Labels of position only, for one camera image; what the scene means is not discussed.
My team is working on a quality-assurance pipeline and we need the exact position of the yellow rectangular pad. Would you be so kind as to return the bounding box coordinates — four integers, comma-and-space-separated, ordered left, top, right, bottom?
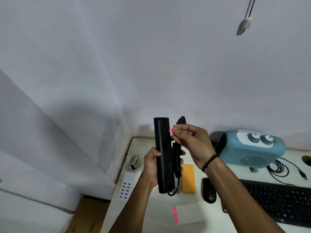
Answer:
181, 164, 197, 194

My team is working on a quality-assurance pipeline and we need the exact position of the white hanging plug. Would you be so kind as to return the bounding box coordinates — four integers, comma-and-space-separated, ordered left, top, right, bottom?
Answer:
236, 0, 254, 36

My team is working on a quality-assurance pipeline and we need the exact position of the black computer mouse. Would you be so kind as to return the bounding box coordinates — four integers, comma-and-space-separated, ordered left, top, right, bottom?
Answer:
201, 178, 217, 204

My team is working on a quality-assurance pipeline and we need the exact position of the black wristband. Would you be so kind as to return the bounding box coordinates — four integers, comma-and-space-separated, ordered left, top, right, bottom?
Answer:
201, 154, 219, 172

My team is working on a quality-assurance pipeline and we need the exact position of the white multi-port charger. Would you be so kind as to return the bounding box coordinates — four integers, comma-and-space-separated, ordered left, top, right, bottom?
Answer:
117, 172, 137, 201

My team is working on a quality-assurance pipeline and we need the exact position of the person's right forearm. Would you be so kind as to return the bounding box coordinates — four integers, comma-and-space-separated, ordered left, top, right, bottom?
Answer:
203, 156, 287, 233

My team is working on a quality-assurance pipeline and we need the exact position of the dark hanging cable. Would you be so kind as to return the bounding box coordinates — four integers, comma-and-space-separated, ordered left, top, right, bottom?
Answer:
248, 0, 257, 18

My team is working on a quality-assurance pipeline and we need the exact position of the person's right hand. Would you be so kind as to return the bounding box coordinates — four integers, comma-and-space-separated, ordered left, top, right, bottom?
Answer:
171, 124, 219, 172

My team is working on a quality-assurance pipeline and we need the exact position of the clear film sheet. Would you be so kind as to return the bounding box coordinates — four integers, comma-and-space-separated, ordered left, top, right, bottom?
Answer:
173, 202, 207, 225

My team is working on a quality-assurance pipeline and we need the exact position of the person's left hand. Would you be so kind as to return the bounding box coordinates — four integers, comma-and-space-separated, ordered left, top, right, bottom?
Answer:
142, 147, 186, 188

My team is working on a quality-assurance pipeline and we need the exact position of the blue heater with eyes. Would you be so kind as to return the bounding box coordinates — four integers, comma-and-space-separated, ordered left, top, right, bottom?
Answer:
218, 130, 287, 173

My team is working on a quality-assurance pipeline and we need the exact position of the person's left forearm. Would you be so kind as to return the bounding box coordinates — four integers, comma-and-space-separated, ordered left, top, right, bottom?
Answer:
109, 173, 158, 233

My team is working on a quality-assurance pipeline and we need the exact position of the bundled white cable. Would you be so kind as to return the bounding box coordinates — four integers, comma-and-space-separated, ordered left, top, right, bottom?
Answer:
125, 155, 140, 171

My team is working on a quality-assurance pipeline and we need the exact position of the long black box device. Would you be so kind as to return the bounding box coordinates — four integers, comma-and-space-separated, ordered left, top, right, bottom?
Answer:
153, 117, 176, 194

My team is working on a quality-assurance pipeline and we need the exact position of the black keyboard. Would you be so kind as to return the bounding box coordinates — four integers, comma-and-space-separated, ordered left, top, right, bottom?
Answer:
239, 179, 311, 228

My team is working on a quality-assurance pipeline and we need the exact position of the brown cardboard box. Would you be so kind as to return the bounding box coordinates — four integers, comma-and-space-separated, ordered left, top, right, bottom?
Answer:
65, 195, 111, 233

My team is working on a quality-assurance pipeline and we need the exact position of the thin black plug cable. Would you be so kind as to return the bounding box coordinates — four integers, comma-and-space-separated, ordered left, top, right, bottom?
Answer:
266, 157, 309, 186

